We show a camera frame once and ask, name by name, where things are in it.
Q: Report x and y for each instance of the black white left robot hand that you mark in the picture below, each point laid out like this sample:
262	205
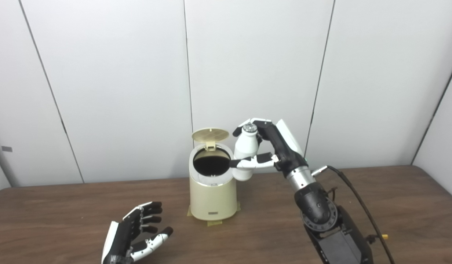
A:
121	242

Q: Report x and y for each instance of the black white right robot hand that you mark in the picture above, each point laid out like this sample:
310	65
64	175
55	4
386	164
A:
284	146

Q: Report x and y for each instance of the small white plastic bottle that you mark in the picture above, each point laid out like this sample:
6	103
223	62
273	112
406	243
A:
246	146

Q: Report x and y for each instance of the round cream bin lid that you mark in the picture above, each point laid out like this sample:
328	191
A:
210	135

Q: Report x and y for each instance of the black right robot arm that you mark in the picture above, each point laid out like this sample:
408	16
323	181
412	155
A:
321	212

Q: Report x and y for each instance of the cream-colored bin body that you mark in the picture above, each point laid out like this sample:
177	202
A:
211	200

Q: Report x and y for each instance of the small grey wall tag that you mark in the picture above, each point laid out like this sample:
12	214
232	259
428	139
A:
6	149

